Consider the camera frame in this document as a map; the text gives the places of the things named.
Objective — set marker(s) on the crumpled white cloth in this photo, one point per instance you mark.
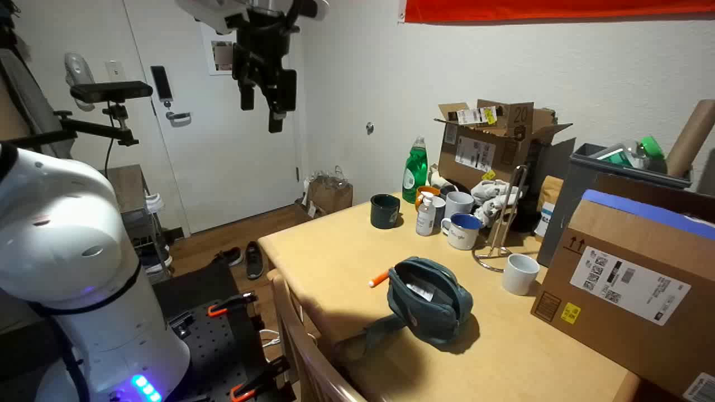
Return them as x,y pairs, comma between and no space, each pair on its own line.
494,196

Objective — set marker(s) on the small white plastic bottle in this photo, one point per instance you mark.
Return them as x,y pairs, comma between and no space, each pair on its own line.
424,216

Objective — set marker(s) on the orange sharpie marker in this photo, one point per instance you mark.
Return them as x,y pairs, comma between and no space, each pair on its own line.
378,280

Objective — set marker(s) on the teal fabric bag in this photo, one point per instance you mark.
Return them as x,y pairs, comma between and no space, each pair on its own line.
426,297

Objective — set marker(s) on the open cardboard box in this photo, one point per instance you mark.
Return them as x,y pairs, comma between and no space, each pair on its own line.
482,146

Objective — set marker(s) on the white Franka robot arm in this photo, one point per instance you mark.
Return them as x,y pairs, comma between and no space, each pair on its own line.
67,237

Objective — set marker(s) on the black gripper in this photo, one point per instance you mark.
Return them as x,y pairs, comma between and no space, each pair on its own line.
261,55

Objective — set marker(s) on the orange mug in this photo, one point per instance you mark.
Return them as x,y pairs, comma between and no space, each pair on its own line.
426,193

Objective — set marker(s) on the orange black clamp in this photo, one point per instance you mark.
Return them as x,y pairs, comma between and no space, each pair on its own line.
229,304
258,379

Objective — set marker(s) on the white mug blue inside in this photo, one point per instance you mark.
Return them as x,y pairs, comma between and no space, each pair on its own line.
461,233

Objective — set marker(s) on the brown cardboard tube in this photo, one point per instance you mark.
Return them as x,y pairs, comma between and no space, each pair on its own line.
689,136

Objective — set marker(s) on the dark grey trash bin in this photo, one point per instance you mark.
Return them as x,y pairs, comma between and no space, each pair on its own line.
573,201

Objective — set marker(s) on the black camera on stand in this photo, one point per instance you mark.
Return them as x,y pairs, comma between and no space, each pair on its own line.
112,89

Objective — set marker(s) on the green white trash item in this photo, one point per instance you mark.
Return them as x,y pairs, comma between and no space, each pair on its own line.
639,150

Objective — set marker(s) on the large labelled cardboard box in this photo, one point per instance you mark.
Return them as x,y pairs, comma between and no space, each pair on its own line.
632,297

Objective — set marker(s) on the black door lock keypad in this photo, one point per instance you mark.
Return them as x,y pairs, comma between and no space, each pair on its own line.
162,82

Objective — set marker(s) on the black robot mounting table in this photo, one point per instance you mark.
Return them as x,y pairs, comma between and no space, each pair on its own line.
214,342

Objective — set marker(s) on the dark green mug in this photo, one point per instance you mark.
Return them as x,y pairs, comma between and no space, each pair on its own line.
384,212

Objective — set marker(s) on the small tan box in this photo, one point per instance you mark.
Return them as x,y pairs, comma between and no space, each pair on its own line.
550,195

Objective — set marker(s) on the wooden chair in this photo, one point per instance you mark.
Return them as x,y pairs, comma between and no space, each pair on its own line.
303,348

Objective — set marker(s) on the brown side cabinet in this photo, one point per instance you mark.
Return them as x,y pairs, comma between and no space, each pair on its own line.
130,193

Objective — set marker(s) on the red wall banner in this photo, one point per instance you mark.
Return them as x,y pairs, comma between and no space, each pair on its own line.
558,9

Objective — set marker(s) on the black shoe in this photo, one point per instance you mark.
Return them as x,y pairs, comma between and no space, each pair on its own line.
252,259
229,258

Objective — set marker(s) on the brown paper bag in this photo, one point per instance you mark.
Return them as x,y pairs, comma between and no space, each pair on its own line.
330,195

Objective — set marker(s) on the plain white mug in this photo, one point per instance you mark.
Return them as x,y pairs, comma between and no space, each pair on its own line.
459,203

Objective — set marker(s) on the small poster on door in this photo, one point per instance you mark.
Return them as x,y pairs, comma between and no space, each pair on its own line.
222,55

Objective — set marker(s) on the green dish soap bottle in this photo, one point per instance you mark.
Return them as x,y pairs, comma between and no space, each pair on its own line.
413,175

